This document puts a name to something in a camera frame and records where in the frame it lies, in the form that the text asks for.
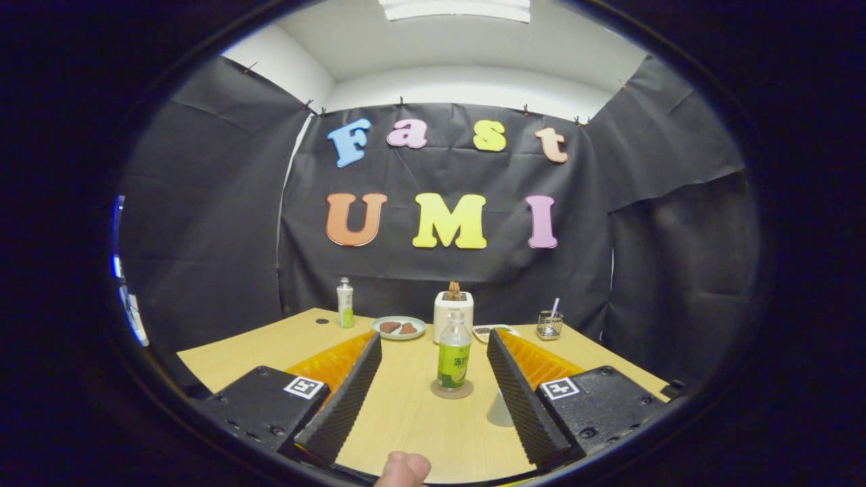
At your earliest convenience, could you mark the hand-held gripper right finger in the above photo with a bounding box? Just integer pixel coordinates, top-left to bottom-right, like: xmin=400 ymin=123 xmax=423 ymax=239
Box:
xmin=486 ymin=329 xmax=684 ymax=469

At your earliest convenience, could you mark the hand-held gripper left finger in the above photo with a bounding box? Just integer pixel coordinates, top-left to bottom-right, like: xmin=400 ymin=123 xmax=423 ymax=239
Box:
xmin=191 ymin=331 xmax=384 ymax=467

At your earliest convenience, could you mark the white cup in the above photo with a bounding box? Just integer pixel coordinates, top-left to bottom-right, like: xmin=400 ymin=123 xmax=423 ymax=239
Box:
xmin=487 ymin=388 xmax=516 ymax=427

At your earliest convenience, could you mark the round brown coaster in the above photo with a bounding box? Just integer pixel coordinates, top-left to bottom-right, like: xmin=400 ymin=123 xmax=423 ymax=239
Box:
xmin=430 ymin=379 xmax=475 ymax=400

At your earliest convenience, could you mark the green label juice bottle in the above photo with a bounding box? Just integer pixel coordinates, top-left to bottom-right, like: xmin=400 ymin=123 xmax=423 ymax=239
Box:
xmin=437 ymin=310 xmax=472 ymax=391

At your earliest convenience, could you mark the small white spray bottle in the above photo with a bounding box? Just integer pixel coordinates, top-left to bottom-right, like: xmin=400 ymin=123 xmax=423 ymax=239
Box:
xmin=337 ymin=277 xmax=355 ymax=329

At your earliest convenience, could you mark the wooden table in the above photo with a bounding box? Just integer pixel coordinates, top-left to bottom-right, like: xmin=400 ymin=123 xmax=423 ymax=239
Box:
xmin=177 ymin=308 xmax=672 ymax=485

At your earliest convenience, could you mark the pale green plate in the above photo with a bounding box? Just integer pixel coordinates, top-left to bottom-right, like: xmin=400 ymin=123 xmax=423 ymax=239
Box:
xmin=371 ymin=316 xmax=427 ymax=341

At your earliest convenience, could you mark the white toaster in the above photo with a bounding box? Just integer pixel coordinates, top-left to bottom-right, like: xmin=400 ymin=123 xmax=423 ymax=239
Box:
xmin=434 ymin=291 xmax=474 ymax=344

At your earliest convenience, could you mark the lit monitor screen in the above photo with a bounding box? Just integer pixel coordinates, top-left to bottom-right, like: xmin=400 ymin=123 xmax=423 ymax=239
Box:
xmin=112 ymin=196 xmax=150 ymax=347

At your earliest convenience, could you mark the ceiling light panel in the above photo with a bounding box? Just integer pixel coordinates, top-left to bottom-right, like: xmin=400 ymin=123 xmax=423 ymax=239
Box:
xmin=379 ymin=0 xmax=532 ymax=23

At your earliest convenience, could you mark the wire mesh holder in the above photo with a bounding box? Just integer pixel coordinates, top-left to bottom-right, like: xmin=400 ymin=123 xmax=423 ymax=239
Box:
xmin=536 ymin=310 xmax=564 ymax=341

